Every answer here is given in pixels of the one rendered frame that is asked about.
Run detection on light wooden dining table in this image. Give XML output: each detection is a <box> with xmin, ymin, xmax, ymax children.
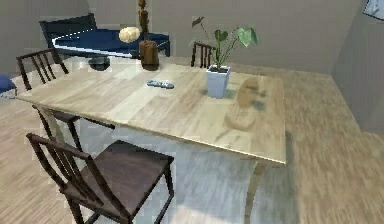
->
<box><xmin>15</xmin><ymin>55</ymin><xmax>288</xmax><ymax>224</ymax></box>

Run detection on grey blue remote control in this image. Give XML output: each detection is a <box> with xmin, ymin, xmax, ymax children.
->
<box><xmin>146</xmin><ymin>79</ymin><xmax>175</xmax><ymax>90</ymax></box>

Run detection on green plant in white pot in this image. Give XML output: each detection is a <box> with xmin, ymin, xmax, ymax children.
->
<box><xmin>189</xmin><ymin>15</ymin><xmax>260</xmax><ymax>100</ymax></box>

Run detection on dark brown wooden chair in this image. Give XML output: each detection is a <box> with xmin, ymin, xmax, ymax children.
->
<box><xmin>15</xmin><ymin>47</ymin><xmax>116</xmax><ymax>152</ymax></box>
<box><xmin>190</xmin><ymin>41</ymin><xmax>217</xmax><ymax>70</ymax></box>
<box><xmin>25</xmin><ymin>132</ymin><xmax>176</xmax><ymax>224</ymax></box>

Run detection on brown wooden vase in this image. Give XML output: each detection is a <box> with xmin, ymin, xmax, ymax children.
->
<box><xmin>137</xmin><ymin>0</ymin><xmax>160</xmax><ymax>72</ymax></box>

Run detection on cream round ball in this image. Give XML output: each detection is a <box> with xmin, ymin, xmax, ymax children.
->
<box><xmin>118</xmin><ymin>26</ymin><xmax>142</xmax><ymax>44</ymax></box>

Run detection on small dark bowl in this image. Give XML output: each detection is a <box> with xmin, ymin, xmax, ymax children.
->
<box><xmin>87</xmin><ymin>55</ymin><xmax>111</xmax><ymax>72</ymax></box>

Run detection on dark blue sofa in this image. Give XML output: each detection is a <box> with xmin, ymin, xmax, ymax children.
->
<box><xmin>38</xmin><ymin>13</ymin><xmax>171</xmax><ymax>60</ymax></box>

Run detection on blue cushion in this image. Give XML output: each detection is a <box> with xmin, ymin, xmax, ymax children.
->
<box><xmin>0</xmin><ymin>73</ymin><xmax>18</xmax><ymax>96</ymax></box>

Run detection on framed wall picture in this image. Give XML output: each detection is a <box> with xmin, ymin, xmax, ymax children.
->
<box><xmin>362</xmin><ymin>0</ymin><xmax>384</xmax><ymax>22</ymax></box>

